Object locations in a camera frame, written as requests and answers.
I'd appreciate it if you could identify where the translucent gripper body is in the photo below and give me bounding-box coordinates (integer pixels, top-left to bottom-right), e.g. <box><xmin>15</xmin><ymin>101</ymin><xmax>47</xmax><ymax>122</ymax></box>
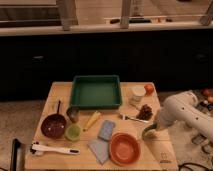
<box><xmin>146</xmin><ymin>122</ymin><xmax>165</xmax><ymax>138</ymax></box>

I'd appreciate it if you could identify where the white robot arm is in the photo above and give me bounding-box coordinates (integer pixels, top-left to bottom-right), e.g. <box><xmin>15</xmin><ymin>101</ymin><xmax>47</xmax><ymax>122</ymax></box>
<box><xmin>148</xmin><ymin>91</ymin><xmax>213</xmax><ymax>142</ymax></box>

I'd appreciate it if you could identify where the green plastic cup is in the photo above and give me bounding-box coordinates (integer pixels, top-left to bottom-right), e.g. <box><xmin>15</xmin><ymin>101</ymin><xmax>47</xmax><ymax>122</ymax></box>
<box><xmin>65</xmin><ymin>124</ymin><xmax>80</xmax><ymax>141</ymax></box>

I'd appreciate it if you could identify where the small metal cup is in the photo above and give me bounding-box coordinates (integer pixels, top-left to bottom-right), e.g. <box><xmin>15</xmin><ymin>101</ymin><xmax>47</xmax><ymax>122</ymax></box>
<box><xmin>66</xmin><ymin>107</ymin><xmax>79</xmax><ymax>123</ymax></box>

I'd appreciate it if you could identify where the brown pine cone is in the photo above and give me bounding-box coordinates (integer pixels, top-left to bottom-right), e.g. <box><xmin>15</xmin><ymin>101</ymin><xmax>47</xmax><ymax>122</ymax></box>
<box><xmin>136</xmin><ymin>104</ymin><xmax>153</xmax><ymax>120</ymax></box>

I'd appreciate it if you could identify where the silver fork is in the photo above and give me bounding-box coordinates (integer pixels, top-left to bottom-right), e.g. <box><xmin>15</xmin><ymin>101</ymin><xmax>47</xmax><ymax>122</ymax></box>
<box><xmin>121</xmin><ymin>115</ymin><xmax>149</xmax><ymax>123</ymax></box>

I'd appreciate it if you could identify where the orange tomato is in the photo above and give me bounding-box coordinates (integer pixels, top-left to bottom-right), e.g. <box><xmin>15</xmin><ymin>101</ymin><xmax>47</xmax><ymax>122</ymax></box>
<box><xmin>144</xmin><ymin>84</ymin><xmax>154</xmax><ymax>95</ymax></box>

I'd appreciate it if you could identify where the orange bowl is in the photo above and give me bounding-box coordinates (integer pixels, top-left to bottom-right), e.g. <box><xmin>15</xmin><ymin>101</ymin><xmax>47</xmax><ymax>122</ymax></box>
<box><xmin>109</xmin><ymin>133</ymin><xmax>141</xmax><ymax>166</ymax></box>

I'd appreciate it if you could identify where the white jar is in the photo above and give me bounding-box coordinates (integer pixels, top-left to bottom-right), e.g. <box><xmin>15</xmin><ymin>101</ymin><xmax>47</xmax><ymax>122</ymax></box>
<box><xmin>130</xmin><ymin>85</ymin><xmax>146</xmax><ymax>105</ymax></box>

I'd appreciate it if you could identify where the blue sponge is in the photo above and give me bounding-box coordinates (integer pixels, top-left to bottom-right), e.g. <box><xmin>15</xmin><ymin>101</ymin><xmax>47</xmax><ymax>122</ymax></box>
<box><xmin>98</xmin><ymin>120</ymin><xmax>115</xmax><ymax>141</ymax></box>

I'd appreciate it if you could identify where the spice bottle rack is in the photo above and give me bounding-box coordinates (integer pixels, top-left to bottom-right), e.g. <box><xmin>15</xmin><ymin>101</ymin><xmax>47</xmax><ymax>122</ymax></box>
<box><xmin>192</xmin><ymin>89</ymin><xmax>213</xmax><ymax>164</ymax></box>

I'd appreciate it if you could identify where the grey blue cloth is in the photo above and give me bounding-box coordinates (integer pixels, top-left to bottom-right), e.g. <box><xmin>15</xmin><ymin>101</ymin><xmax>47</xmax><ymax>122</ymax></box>
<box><xmin>88</xmin><ymin>139</ymin><xmax>109</xmax><ymax>164</ymax></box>

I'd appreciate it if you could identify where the green plastic tray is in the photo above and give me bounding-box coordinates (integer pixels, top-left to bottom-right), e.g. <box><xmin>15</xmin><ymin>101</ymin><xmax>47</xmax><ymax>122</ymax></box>
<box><xmin>70</xmin><ymin>75</ymin><xmax>122</xmax><ymax>110</ymax></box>

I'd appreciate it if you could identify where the dark red pan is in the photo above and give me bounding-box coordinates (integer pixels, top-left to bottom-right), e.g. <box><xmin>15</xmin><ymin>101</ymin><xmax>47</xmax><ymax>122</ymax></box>
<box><xmin>41</xmin><ymin>101</ymin><xmax>67</xmax><ymax>139</ymax></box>

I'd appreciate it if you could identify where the black stand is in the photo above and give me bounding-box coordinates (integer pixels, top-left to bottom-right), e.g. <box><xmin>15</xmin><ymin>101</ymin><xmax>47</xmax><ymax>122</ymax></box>
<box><xmin>9</xmin><ymin>139</ymin><xmax>26</xmax><ymax>171</ymax></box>

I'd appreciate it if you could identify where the black cable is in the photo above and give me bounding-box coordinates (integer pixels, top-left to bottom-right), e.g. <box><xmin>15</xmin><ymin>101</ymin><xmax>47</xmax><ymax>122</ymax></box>
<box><xmin>178</xmin><ymin>161</ymin><xmax>213</xmax><ymax>171</ymax></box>

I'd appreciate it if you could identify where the white handled brush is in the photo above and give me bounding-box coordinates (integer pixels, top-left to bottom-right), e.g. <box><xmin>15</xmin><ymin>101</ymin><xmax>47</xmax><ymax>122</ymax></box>
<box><xmin>30</xmin><ymin>142</ymin><xmax>80</xmax><ymax>155</ymax></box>

